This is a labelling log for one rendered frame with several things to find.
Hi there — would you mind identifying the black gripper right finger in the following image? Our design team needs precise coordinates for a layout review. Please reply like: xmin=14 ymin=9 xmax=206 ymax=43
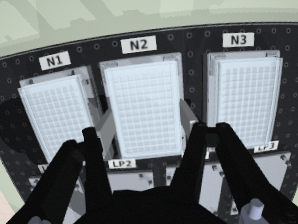
xmin=154 ymin=100 xmax=298 ymax=224

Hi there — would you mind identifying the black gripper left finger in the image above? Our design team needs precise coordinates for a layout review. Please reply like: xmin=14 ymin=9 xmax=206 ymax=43
xmin=6 ymin=109 xmax=119 ymax=224

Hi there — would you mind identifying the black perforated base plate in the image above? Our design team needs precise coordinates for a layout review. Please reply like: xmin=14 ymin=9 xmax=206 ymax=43
xmin=0 ymin=22 xmax=298 ymax=203

